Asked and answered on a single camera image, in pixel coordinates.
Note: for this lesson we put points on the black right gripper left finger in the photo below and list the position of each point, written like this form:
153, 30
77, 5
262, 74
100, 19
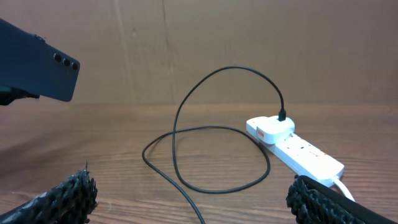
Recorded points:
70, 202

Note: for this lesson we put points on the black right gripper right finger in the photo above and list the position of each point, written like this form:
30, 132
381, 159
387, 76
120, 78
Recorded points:
313, 203

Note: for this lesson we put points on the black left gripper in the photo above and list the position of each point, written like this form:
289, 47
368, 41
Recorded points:
9, 94

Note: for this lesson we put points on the Samsung Galaxy smartphone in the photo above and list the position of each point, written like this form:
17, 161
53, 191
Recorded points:
29, 63

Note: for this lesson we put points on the white charger adapter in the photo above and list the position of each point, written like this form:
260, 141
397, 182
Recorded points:
270, 130

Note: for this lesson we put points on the white power strip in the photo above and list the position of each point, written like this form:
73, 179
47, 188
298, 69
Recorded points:
303, 157

